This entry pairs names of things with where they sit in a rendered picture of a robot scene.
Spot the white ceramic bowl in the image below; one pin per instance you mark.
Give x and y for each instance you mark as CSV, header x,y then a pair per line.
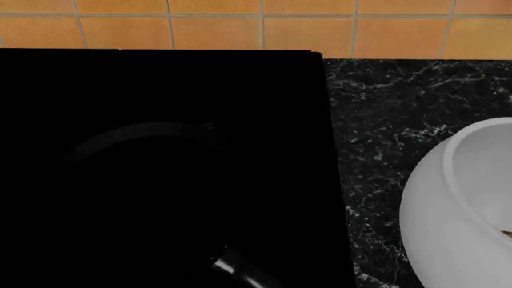
x,y
436,210

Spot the black glass cooktop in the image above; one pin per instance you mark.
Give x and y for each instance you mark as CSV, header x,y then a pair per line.
x,y
260,90

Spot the black frying pan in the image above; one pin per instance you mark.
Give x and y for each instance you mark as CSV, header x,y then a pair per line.
x,y
152,186

